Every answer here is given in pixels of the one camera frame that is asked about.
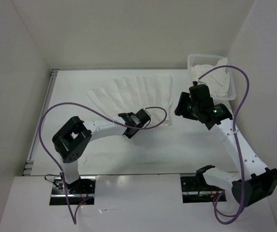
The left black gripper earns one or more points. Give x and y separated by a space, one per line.
129 136

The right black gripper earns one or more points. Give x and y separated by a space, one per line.
185 98

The white pleated skirt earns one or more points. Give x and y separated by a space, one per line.
130 94

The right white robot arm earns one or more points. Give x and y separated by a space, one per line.
254 180

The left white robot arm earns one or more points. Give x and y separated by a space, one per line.
72 139

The white skirts in basket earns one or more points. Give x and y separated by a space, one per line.
218 81

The white perforated plastic basket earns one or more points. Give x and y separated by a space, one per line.
231 91

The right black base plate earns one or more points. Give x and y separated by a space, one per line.
192 193

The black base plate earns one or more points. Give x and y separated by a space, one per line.
84 193
192 193

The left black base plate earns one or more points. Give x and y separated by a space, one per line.
84 193

